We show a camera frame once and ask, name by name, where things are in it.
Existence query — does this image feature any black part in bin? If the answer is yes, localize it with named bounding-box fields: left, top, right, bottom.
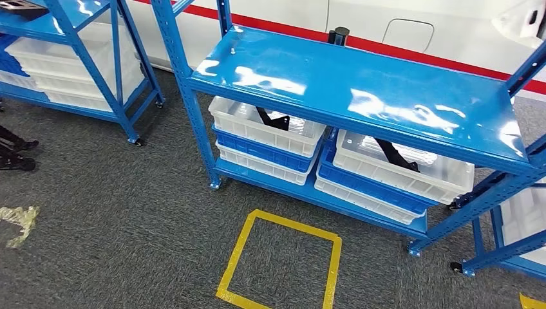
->
left=255, top=106, right=291, bottom=132
left=373, top=137, right=422, bottom=174

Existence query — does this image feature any blue metal shelf rack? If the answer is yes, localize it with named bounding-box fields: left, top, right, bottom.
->
left=150, top=0, right=546, bottom=258
left=460, top=176, right=546, bottom=283
left=0, top=0, right=166, bottom=146

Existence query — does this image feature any black part on shelf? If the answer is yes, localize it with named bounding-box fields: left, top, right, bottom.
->
left=0, top=0, right=48, bottom=21

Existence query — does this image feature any white plastic bin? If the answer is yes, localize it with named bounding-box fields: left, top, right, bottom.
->
left=314, top=176, right=426, bottom=226
left=44, top=85, right=131, bottom=113
left=500, top=176, right=546, bottom=249
left=5, top=21, right=142, bottom=82
left=26, top=64, right=145, bottom=100
left=332, top=129, right=476, bottom=206
left=0, top=69, right=42, bottom=92
left=208, top=95, right=328, bottom=158
left=214, top=142, right=319, bottom=187
left=519, top=246, right=546, bottom=268

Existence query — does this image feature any yellow floor tape square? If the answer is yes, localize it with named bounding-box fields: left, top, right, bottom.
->
left=215, top=209, right=343, bottom=309
left=519, top=293, right=546, bottom=309

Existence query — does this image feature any white car body red stripe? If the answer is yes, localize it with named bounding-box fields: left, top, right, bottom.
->
left=121, top=0, right=546, bottom=97

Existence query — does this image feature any black and silver humanoid robot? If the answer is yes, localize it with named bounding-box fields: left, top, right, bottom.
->
left=0, top=98, right=40, bottom=173

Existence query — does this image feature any crumpled clear plastic wrap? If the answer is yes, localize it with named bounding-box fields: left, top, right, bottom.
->
left=0, top=205, right=41, bottom=250

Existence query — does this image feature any black cylinder post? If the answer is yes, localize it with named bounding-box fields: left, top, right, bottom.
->
left=327, top=26, right=351, bottom=47

